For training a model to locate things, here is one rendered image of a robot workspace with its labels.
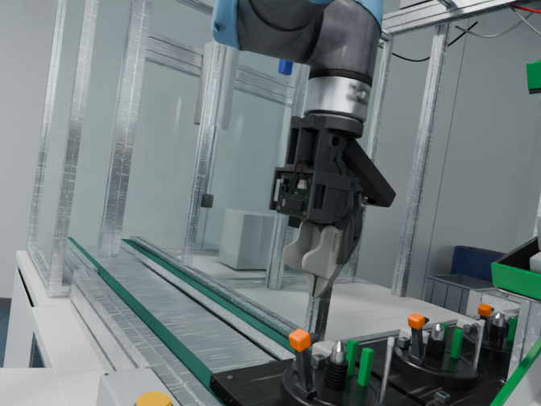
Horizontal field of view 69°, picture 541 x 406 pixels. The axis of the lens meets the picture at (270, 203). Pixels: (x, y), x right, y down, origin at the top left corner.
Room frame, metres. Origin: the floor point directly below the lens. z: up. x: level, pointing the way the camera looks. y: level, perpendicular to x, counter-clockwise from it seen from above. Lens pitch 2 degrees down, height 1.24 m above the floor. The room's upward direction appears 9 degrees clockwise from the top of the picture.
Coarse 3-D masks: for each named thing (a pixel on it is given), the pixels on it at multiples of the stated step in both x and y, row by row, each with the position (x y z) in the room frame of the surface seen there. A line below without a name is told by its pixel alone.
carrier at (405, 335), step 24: (408, 336) 0.80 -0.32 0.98; (432, 336) 0.68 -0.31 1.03; (456, 336) 0.69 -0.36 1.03; (480, 336) 0.65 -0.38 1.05; (360, 360) 0.67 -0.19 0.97; (384, 360) 0.68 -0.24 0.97; (408, 360) 0.65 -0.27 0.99; (432, 360) 0.66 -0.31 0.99; (456, 360) 0.68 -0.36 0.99; (408, 384) 0.60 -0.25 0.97; (432, 384) 0.61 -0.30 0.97; (456, 384) 0.61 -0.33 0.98; (480, 384) 0.64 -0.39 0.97
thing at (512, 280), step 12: (516, 252) 0.33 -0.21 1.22; (528, 252) 0.33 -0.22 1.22; (492, 264) 0.31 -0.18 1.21; (504, 264) 0.32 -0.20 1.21; (516, 264) 0.33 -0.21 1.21; (528, 264) 0.34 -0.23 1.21; (492, 276) 0.32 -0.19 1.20; (504, 276) 0.31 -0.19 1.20; (516, 276) 0.30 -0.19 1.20; (528, 276) 0.29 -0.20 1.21; (540, 276) 0.28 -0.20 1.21; (504, 288) 0.31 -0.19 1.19; (516, 288) 0.30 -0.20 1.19; (528, 288) 0.29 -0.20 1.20; (540, 288) 0.29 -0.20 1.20; (540, 300) 0.29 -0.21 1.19
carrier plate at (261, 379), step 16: (240, 368) 0.57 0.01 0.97; (256, 368) 0.58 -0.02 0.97; (272, 368) 0.59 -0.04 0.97; (224, 384) 0.52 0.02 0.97; (240, 384) 0.52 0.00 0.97; (256, 384) 0.53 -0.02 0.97; (272, 384) 0.54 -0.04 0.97; (224, 400) 0.51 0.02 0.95; (240, 400) 0.49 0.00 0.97; (256, 400) 0.49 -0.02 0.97; (272, 400) 0.50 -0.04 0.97; (400, 400) 0.55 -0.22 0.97
